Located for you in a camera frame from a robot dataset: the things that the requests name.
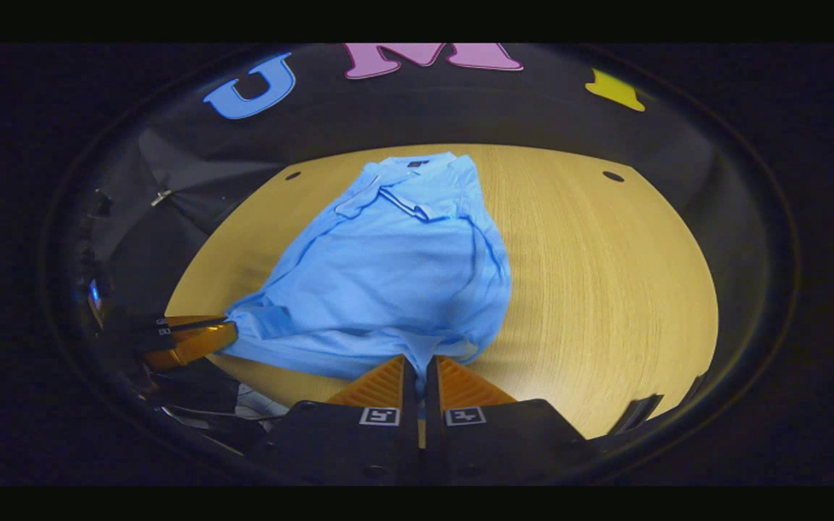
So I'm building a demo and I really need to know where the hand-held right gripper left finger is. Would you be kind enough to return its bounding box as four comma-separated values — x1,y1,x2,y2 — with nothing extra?
247,355,421,487

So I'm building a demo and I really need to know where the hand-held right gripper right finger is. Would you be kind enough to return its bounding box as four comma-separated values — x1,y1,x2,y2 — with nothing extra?
424,355,595,487

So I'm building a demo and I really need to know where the light blue T-shirt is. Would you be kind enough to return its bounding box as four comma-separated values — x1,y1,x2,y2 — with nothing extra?
218,151,513,420

